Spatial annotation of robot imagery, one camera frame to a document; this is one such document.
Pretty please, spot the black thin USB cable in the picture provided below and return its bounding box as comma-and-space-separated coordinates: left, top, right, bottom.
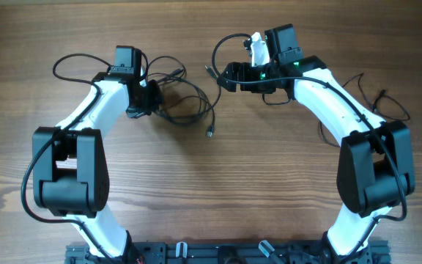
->
317, 72, 412, 148

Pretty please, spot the black USB-A cable blue plug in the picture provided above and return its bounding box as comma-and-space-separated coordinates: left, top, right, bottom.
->
155, 74, 221, 138

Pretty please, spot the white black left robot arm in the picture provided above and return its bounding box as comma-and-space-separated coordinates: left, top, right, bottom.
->
26, 71, 163, 263

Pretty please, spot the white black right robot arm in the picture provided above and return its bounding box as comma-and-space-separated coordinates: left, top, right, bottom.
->
215, 24, 415, 263

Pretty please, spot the black left camera cable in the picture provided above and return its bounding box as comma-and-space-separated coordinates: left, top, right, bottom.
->
20, 53, 149, 262

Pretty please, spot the black camera cable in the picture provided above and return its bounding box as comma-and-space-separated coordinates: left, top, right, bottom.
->
210, 32, 408, 263
20, 53, 149, 262

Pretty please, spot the black aluminium base frame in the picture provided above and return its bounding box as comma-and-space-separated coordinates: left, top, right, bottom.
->
64, 241, 392, 264

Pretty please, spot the black right camera cable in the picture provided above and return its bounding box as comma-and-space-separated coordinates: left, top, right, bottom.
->
210, 32, 408, 263

